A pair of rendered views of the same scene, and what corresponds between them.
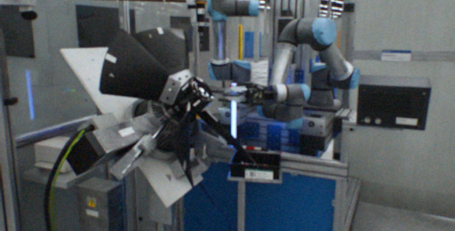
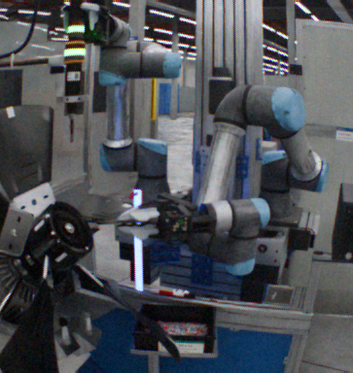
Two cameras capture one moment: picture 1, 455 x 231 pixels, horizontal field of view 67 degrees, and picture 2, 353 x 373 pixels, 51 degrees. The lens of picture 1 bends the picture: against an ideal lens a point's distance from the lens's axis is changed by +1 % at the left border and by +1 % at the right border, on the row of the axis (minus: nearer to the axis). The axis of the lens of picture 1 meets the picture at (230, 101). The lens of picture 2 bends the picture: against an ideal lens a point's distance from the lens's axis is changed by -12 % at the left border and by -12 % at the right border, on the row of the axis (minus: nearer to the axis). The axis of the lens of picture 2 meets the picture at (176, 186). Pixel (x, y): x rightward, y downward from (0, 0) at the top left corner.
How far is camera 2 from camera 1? 53 cm
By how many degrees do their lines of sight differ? 5
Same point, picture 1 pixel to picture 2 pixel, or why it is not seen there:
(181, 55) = (40, 154)
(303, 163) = (250, 316)
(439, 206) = not seen: outside the picture
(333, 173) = (291, 326)
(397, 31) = (350, 105)
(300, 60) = (244, 141)
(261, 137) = (183, 261)
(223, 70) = (123, 156)
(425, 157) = not seen: outside the picture
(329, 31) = (297, 110)
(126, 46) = not seen: outside the picture
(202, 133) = (81, 292)
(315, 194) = (262, 353)
